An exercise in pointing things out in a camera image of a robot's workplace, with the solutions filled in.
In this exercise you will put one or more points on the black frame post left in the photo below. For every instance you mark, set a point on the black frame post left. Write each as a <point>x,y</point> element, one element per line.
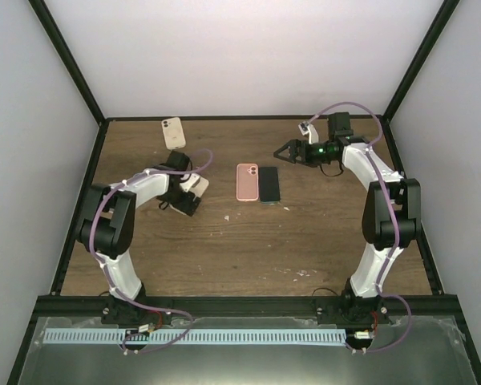
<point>59,43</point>

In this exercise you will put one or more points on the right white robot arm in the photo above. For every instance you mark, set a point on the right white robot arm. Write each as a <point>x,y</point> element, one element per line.
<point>391,219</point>

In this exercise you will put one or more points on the black front rail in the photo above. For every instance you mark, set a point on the black front rail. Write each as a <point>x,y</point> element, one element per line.
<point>324,309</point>

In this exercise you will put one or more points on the pink phone case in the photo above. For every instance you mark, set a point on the pink phone case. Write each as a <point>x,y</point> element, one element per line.
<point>247,182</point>

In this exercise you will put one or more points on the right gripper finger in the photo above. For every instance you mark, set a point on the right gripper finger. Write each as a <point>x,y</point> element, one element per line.
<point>288,149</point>
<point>289,158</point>

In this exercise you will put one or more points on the black frame post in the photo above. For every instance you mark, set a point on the black frame post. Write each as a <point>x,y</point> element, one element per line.
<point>59,43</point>
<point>433,33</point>

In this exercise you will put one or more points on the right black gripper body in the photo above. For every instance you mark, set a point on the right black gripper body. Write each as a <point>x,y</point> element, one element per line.
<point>303,145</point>

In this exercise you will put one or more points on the black frame post right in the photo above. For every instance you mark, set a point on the black frame post right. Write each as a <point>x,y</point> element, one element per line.
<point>433,33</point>

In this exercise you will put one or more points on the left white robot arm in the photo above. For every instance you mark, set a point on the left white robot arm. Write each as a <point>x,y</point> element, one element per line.
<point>107,221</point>

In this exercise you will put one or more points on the beige phone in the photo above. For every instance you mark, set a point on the beige phone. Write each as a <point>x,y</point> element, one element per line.
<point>200,187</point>
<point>173,133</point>

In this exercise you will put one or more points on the black screen phone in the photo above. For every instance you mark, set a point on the black screen phone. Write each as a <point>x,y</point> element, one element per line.
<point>269,187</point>

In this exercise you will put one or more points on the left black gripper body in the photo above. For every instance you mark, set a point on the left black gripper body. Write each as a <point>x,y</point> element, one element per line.
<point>177,200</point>

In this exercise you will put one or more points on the light blue slotted strip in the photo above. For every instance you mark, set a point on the light blue slotted strip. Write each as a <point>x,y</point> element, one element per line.
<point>306,337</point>

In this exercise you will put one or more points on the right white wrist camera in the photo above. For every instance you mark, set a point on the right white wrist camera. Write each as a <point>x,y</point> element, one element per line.
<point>309,131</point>

